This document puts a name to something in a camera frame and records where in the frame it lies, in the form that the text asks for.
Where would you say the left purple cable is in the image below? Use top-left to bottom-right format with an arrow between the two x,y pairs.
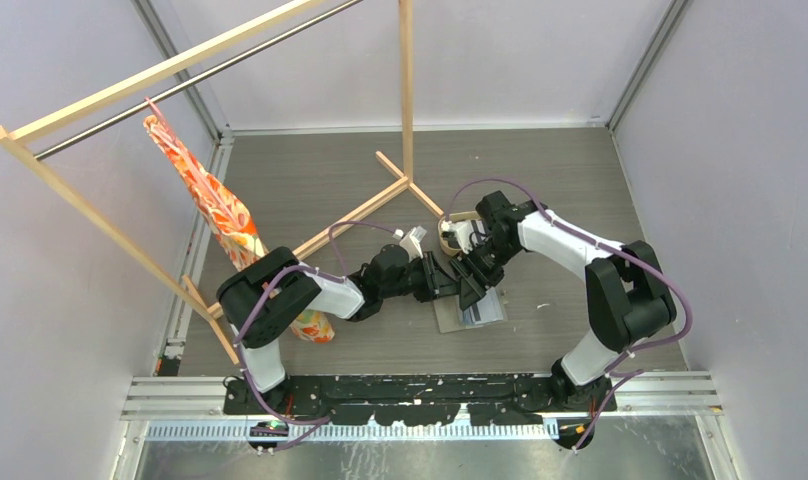
234,219 -> 405,452

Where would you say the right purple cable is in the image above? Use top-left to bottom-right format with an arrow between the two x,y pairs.
446,177 -> 694,452

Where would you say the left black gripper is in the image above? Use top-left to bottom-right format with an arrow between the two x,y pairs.
380,251 -> 460,303

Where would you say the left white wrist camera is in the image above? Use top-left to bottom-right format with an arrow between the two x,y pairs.
393,226 -> 427,260

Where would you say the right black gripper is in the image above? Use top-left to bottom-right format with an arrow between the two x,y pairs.
449,237 -> 521,310

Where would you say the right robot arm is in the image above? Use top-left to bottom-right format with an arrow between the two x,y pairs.
439,191 -> 677,411

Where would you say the aluminium frame rail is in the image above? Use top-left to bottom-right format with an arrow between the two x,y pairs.
122,371 -> 723,447

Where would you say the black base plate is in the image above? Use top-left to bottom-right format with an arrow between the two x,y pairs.
221,373 -> 615,427

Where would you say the purple cable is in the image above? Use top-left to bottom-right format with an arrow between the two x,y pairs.
234,219 -> 405,452
446,177 -> 694,452

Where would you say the floral orange cloth bag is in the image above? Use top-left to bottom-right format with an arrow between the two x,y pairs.
142,114 -> 336,344

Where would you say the oval wooden tray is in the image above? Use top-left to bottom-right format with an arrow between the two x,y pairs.
438,211 -> 487,256

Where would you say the pink wire hanger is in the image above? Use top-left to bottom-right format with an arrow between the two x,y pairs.
145,97 -> 176,138

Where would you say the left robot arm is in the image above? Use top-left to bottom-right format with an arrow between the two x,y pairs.
216,244 -> 460,414

